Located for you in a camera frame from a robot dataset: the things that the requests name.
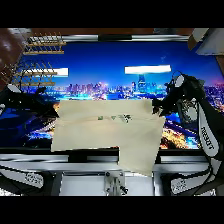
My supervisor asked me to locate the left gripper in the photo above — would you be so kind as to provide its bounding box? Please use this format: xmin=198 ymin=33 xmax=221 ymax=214
xmin=40 ymin=102 xmax=60 ymax=120

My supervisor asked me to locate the cardboard box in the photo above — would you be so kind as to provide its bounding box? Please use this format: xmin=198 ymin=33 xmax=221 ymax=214
xmin=187 ymin=28 xmax=224 ymax=57

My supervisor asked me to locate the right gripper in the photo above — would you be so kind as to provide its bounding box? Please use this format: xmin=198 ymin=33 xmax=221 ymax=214
xmin=151 ymin=97 xmax=172 ymax=118

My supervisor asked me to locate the wooden rack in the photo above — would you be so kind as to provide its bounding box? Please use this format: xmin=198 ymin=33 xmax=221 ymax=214
xmin=0 ymin=60 xmax=57 ymax=88
xmin=22 ymin=32 xmax=67 ymax=56

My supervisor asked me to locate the cream T-shirt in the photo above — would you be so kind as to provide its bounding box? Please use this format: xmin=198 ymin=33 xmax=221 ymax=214
xmin=50 ymin=98 xmax=167 ymax=178

